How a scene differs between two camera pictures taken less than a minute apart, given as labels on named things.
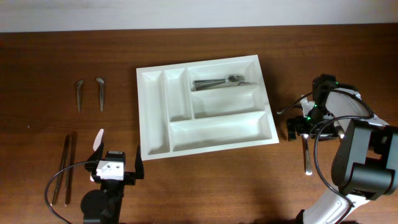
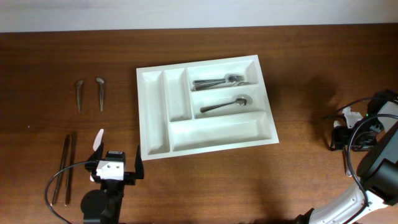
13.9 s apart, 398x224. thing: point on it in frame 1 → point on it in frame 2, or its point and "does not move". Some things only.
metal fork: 229,78 does not move
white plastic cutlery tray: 203,106 does not move
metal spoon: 305,137 → 243,100
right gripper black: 300,127 → 339,137
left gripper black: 131,177 does not move
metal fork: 217,85 does not move
